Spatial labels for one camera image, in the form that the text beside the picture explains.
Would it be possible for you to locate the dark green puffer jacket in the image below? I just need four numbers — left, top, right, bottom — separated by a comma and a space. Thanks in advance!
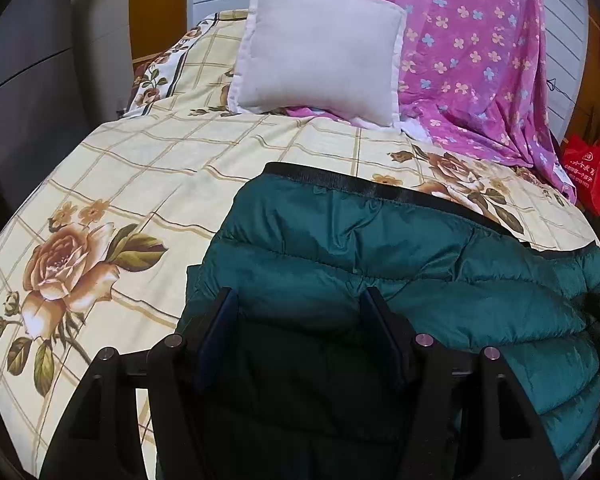
180, 162, 600, 476

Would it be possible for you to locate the red shopping bag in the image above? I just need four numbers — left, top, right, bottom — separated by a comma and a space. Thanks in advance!
562, 136, 600, 216

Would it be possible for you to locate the floral cream bed quilt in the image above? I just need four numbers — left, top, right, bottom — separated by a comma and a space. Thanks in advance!
0, 11, 595, 474

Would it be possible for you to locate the pink floral sheet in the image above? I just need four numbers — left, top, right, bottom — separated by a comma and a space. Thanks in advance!
279, 0, 579, 204

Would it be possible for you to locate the grey refrigerator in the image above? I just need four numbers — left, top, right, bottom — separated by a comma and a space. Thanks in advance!
0, 0, 132, 208

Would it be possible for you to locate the white square pillow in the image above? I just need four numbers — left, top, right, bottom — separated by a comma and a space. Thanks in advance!
227, 0, 406, 128

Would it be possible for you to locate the white slatted headboard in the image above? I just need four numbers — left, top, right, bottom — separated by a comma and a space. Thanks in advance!
186, 0, 588, 140

